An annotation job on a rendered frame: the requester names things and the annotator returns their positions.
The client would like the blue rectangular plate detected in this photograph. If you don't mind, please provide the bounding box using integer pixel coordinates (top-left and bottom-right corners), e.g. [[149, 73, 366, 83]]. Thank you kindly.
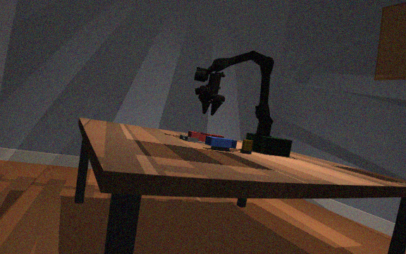
[[205, 136, 237, 149]]

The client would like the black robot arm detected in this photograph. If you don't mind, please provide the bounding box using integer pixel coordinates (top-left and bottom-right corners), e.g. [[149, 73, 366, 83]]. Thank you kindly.
[[194, 50, 274, 137]]

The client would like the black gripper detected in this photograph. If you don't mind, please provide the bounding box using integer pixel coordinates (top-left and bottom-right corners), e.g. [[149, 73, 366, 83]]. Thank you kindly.
[[198, 83, 225, 116]]

